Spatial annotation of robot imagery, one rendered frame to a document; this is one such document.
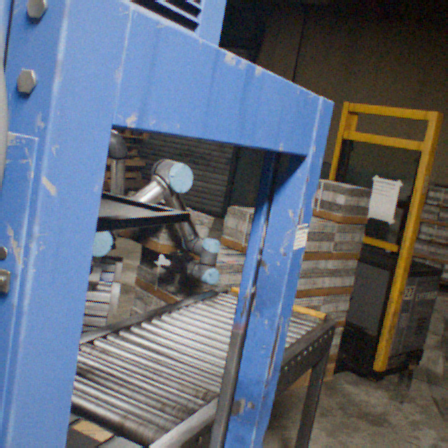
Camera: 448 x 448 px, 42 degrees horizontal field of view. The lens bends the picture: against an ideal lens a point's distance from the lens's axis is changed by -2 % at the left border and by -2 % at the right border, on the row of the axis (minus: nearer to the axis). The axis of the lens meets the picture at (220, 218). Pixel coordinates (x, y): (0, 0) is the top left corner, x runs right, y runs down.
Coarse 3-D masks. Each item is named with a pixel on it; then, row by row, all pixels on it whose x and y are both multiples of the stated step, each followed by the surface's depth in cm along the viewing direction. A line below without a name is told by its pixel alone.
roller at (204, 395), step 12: (84, 348) 168; (96, 348) 168; (108, 360) 164; (120, 360) 164; (132, 372) 161; (144, 372) 160; (156, 372) 160; (168, 384) 156; (180, 384) 156; (192, 384) 156; (192, 396) 153; (204, 396) 152; (216, 396) 152
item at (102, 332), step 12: (216, 288) 259; (180, 300) 230; (192, 300) 234; (144, 312) 208; (156, 312) 211; (168, 312) 215; (108, 324) 189; (120, 324) 192; (132, 324) 194; (84, 336) 175; (96, 336) 177
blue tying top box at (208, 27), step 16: (128, 0) 74; (144, 0) 77; (160, 0) 79; (176, 0) 83; (192, 0) 87; (208, 0) 90; (224, 0) 94; (160, 16) 81; (176, 16) 84; (192, 16) 88; (208, 16) 91; (192, 32) 89; (208, 32) 92
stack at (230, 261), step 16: (144, 256) 307; (224, 256) 316; (240, 256) 323; (144, 272) 306; (160, 272) 296; (176, 272) 286; (224, 272) 301; (240, 272) 310; (304, 272) 345; (320, 272) 356; (160, 288) 295; (176, 288) 286; (192, 288) 289; (208, 288) 296; (224, 288) 304; (304, 288) 349; (320, 288) 359; (144, 304) 306; (160, 304) 295; (304, 304) 352; (320, 304) 363
